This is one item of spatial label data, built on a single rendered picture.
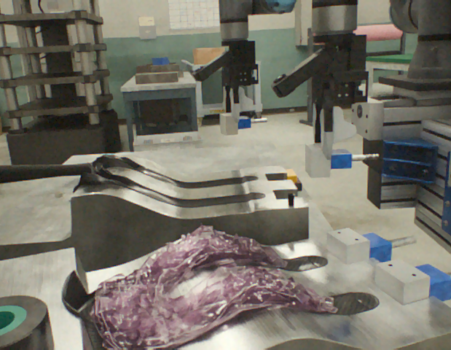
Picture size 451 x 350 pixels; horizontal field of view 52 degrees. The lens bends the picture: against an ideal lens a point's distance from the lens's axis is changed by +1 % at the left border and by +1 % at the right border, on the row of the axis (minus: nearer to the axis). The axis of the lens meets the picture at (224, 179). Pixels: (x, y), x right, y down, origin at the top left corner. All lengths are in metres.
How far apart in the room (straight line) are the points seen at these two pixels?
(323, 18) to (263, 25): 6.56
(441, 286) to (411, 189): 0.65
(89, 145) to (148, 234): 4.02
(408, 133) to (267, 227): 0.55
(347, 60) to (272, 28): 6.57
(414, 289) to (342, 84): 0.39
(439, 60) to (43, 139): 4.09
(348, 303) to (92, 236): 0.41
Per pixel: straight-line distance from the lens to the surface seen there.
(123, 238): 0.76
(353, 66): 0.84
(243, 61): 1.26
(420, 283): 0.58
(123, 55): 7.26
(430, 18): 1.23
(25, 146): 4.89
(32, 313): 0.42
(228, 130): 1.25
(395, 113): 1.17
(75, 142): 4.76
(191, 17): 7.23
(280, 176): 0.94
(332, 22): 0.81
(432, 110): 1.21
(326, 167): 0.85
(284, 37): 7.43
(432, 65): 1.22
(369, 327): 0.53
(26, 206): 1.19
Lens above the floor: 1.15
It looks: 17 degrees down
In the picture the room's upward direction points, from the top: 3 degrees counter-clockwise
